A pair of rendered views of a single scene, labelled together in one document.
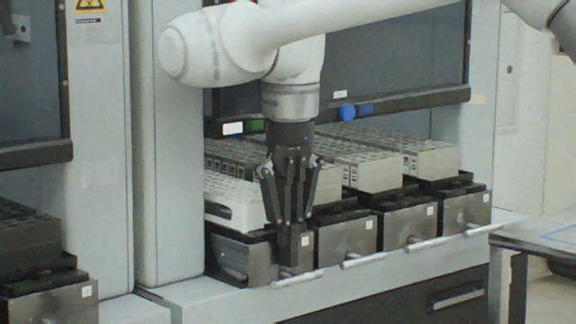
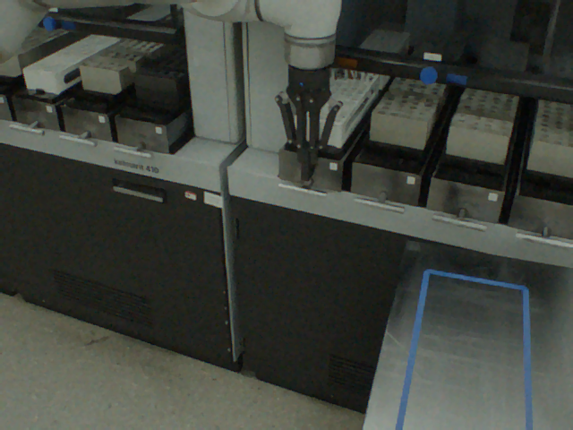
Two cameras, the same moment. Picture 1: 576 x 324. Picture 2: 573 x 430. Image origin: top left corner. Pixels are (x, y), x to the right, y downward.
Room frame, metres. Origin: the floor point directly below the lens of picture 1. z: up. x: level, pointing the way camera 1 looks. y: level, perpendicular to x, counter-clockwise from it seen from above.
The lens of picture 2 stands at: (1.30, -0.91, 1.39)
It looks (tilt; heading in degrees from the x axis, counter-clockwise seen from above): 34 degrees down; 64
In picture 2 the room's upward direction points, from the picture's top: straight up
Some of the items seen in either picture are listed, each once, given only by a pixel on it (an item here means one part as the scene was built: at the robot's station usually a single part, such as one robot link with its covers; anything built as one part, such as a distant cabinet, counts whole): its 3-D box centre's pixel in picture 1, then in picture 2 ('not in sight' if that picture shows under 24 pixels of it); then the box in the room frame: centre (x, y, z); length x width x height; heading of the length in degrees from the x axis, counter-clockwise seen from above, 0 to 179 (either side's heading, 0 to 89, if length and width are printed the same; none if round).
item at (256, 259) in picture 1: (166, 214); (356, 105); (2.06, 0.23, 0.78); 0.73 x 0.14 x 0.09; 41
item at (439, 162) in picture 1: (434, 163); (560, 159); (2.19, -0.27, 0.85); 0.12 x 0.02 x 0.06; 130
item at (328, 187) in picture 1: (314, 186); (398, 129); (1.98, -0.04, 0.85); 0.12 x 0.02 x 0.06; 132
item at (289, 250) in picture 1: (286, 244); (305, 161); (1.80, 0.01, 0.80); 0.03 x 0.01 x 0.07; 41
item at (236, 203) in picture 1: (211, 200); (339, 106); (1.95, 0.14, 0.83); 0.30 x 0.10 x 0.06; 41
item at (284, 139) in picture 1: (289, 147); (308, 86); (1.80, 0.00, 0.96); 0.08 x 0.07 x 0.09; 131
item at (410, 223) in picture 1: (292, 189); (486, 125); (2.26, 0.00, 0.78); 0.73 x 0.14 x 0.09; 41
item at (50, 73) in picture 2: not in sight; (79, 63); (1.49, 0.67, 0.83); 0.30 x 0.10 x 0.06; 41
